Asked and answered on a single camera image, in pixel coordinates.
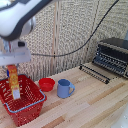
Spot black toaster oven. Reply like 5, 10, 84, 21
92, 37, 128, 80

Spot red plastic bowl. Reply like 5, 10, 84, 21
38, 77, 56, 93

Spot orange mac and cheese carton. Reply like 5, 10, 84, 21
7, 64, 22, 101

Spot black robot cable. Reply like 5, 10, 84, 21
30, 0, 120, 58

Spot black wire oven rack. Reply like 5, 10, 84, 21
78, 63, 111, 85

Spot red plastic shopping basket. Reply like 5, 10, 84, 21
0, 73, 47, 128

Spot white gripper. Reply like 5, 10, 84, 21
0, 40, 32, 78

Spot blue plastic mug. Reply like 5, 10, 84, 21
56, 78, 76, 99

